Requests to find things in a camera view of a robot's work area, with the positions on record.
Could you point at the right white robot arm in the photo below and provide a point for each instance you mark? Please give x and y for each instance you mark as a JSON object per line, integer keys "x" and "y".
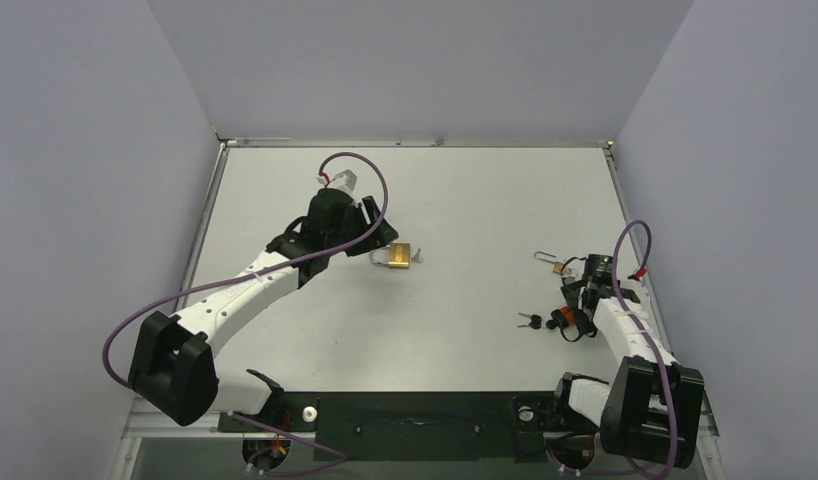
{"x": 650, "y": 411}

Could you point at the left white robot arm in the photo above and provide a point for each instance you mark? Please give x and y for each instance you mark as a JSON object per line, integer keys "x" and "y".
{"x": 173, "y": 365}

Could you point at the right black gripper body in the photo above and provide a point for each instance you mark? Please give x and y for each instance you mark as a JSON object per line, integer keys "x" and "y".
{"x": 574, "y": 291}

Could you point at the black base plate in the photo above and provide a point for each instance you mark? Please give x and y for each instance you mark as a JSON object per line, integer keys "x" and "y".
{"x": 418, "y": 426}

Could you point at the brass padlock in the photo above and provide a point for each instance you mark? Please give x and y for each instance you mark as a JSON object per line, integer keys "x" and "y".
{"x": 392, "y": 256}

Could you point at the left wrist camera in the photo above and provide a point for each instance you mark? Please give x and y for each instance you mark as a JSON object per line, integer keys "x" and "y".
{"x": 344, "y": 181}

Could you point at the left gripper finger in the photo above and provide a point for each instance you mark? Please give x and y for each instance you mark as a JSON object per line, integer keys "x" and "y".
{"x": 370, "y": 212}
{"x": 381, "y": 237}

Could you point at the small padlock with keys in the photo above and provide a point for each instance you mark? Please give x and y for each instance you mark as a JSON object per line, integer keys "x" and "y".
{"x": 551, "y": 260}

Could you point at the orange black padlock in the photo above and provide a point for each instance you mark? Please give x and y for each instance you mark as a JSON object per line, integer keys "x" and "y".
{"x": 561, "y": 319}

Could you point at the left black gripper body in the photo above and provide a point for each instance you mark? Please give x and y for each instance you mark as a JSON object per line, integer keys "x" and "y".
{"x": 356, "y": 223}

